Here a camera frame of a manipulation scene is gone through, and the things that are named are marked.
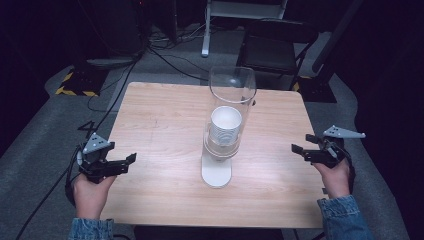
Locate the person's right hand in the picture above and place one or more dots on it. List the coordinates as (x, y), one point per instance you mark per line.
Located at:
(335, 180)

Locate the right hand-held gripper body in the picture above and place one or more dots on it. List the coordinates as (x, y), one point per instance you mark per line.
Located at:
(333, 151)

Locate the black folding chair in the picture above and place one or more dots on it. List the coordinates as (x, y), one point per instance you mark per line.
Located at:
(270, 50)

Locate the person's left hand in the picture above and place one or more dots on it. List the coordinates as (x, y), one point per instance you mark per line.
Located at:
(90, 196)

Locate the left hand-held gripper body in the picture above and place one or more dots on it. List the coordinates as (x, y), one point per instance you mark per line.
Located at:
(96, 166)

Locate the black stand with slanted pole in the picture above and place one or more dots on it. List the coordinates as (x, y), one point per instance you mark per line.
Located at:
(320, 88)

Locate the clear cup dispenser white base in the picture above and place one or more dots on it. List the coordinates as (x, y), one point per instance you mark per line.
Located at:
(216, 166)

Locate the black yellow striped stand base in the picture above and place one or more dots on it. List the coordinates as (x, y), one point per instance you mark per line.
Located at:
(81, 83)

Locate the stack of white paper cups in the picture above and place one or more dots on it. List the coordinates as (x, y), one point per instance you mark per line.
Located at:
(225, 124)

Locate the white desk frame leg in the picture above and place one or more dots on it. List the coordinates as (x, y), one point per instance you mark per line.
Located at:
(206, 33)

